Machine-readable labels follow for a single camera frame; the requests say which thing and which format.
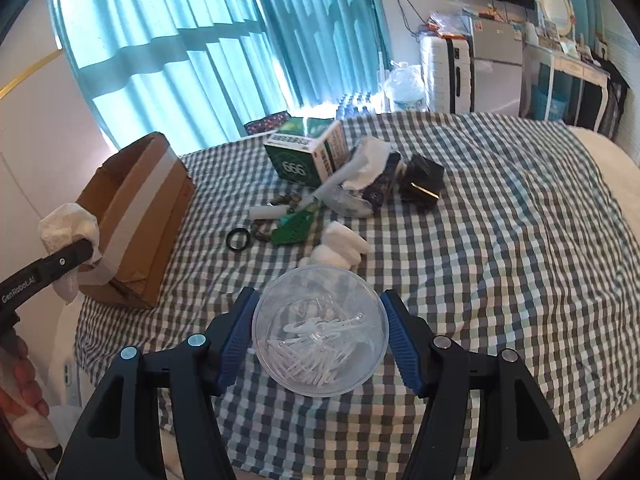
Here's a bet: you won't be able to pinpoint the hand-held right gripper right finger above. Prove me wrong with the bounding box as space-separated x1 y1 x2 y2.
379 289 581 480

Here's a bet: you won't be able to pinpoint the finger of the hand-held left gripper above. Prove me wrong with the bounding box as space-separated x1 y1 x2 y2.
37 239 96 282

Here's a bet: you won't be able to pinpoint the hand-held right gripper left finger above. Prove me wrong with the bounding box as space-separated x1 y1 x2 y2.
55 287 261 480

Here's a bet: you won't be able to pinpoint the white tissue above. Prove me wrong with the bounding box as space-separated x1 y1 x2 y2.
39 203 103 301

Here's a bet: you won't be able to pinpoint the brown cardboard box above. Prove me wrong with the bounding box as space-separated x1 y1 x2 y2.
77 131 197 310

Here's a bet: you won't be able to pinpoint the clear round plastic container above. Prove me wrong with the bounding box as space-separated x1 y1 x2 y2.
251 266 390 398

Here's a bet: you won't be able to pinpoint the green and white medicine box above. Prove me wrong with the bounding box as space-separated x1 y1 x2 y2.
263 119 351 183

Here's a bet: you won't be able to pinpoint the person's left hand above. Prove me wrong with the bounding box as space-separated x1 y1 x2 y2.
0 336 51 421

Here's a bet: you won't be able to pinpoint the pile of white plastic picks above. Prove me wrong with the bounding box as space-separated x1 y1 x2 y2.
267 310 368 388

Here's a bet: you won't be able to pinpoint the green foil packet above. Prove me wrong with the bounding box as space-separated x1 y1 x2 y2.
271 207 317 247

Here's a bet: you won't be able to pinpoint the dark blue tissue pack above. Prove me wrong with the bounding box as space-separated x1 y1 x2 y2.
312 136 403 218

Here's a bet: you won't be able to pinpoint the small black box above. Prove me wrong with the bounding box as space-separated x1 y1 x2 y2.
397 154 446 211

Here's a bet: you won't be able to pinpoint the dark patterned cloth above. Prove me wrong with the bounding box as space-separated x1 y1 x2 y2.
244 112 291 136

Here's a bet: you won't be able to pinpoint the pack of water bottles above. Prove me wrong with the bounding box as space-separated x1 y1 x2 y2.
325 91 388 118

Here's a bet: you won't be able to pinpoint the teal curtain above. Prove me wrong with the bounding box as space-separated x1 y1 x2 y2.
47 0 391 153

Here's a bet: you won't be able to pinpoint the clear plastic bag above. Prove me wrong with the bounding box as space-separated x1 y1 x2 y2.
382 60 428 112

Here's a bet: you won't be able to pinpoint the white suitcase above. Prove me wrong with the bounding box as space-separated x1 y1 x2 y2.
419 35 475 115

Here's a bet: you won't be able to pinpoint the white bed sheet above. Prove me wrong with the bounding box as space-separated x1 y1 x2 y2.
567 125 640 281

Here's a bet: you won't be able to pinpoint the blue storage bin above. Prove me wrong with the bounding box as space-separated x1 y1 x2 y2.
530 85 568 122

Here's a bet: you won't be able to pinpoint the silver mini fridge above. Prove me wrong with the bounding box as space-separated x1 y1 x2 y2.
470 17 525 117

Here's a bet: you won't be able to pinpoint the pile of orange white bags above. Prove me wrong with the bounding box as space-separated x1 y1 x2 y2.
425 10 473 41

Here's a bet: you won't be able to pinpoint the black hanging clothes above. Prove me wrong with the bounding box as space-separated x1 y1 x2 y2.
570 57 631 141

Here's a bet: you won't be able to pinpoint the white dressing table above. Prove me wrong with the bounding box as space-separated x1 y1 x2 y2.
520 40 611 128

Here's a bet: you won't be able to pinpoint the white oval mirror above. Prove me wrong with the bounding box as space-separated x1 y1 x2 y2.
537 0 576 41

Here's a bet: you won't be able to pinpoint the black rubber ring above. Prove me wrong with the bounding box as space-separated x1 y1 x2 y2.
226 228 252 252

